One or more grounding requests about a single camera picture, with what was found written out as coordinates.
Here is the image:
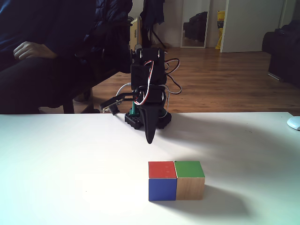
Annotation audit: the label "wooden cube with green face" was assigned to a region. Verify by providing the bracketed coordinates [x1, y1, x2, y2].
[174, 160, 206, 201]

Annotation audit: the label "wooden cube red blue faces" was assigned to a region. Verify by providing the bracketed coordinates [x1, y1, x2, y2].
[148, 161, 178, 202]

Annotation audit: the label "person's hand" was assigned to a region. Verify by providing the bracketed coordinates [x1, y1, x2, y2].
[13, 41, 58, 60]

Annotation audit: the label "dark puffer jacket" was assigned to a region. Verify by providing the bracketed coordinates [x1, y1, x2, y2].
[77, 0, 133, 74]

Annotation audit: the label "dark chair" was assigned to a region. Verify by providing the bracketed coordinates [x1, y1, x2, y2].
[61, 70, 122, 114]

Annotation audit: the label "white framed mirror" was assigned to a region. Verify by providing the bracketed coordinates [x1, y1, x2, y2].
[180, 0, 211, 49]

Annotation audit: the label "dark clothes on stand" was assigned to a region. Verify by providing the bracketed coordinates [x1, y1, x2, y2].
[140, 0, 167, 49]

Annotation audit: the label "yellow package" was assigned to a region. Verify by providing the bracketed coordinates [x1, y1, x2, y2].
[215, 10, 226, 50]

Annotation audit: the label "white door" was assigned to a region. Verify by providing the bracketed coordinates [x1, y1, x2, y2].
[219, 0, 285, 53]

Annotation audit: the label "person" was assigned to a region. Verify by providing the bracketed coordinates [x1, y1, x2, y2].
[0, 0, 99, 115]

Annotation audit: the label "black sofa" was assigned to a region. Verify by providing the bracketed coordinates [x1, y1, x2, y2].
[262, 20, 300, 89]

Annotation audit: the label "white round object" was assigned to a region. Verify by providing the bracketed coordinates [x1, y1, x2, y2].
[286, 116, 300, 131]

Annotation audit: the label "red white black servo cable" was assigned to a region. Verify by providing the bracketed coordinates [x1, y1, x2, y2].
[164, 58, 183, 95]
[138, 60, 157, 105]

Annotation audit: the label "black gripper camera module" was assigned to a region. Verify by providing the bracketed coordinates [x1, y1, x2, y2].
[100, 93, 123, 116]

